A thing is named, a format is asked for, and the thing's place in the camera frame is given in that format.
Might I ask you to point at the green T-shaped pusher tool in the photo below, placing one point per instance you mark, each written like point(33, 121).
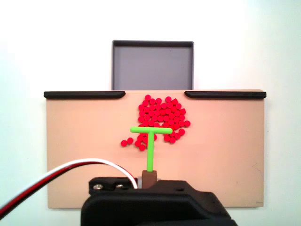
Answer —
point(150, 153)

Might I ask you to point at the beige flat board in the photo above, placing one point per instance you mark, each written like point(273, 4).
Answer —
point(211, 153)

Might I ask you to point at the grey shallow tray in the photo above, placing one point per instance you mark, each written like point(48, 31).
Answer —
point(152, 68)

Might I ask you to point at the black edge rail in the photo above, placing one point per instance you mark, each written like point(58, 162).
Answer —
point(223, 94)
point(82, 94)

